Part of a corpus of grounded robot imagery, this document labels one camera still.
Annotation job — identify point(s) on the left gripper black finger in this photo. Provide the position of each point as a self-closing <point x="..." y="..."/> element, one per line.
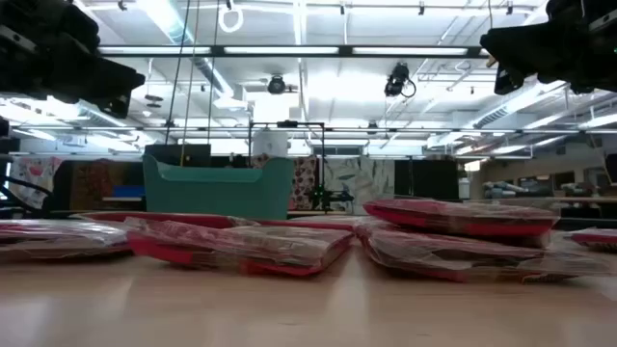
<point x="115" y="107"/>
<point x="118" y="82"/>

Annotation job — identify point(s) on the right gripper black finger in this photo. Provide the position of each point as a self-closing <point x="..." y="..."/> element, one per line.
<point x="507" y="81"/>
<point x="511" y="45"/>

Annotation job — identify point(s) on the red popcorn bag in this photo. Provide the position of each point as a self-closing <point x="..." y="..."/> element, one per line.
<point x="318" y="222"/>
<point x="58" y="236"/>
<point x="231" y="248"/>
<point x="595" y="239"/>
<point x="458" y="258"/>
<point x="458" y="217"/>

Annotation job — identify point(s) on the brown patterned cloth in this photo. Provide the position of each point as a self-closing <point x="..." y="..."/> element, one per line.
<point x="91" y="183"/>

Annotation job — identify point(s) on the blue panel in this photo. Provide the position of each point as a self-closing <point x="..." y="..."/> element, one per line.
<point x="127" y="191"/>

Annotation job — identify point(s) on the black overhead rig bar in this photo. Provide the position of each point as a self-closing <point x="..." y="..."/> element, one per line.
<point x="217" y="50"/>

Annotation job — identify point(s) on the white patterned cloth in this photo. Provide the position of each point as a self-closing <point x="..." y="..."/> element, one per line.
<point x="34" y="176"/>

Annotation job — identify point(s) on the dark panel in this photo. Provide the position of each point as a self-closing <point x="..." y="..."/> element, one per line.
<point x="426" y="179"/>

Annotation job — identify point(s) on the teal plastic basket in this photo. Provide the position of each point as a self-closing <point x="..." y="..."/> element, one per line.
<point x="217" y="197"/>

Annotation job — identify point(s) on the white plastic bag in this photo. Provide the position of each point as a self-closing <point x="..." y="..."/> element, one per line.
<point x="270" y="143"/>

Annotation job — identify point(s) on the leaf pattern panel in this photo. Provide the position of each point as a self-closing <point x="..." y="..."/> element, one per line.
<point x="366" y="180"/>

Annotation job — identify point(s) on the floral patterned cloth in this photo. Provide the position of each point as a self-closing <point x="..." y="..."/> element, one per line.
<point x="303" y="183"/>

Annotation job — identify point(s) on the black tripod device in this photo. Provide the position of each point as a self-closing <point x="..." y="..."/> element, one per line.
<point x="323" y="196"/>

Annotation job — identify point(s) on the round black overhead camera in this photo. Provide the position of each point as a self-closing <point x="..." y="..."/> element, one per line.
<point x="276" y="85"/>

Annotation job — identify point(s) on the black frame stand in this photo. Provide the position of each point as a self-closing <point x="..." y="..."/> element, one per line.
<point x="287" y="124"/>

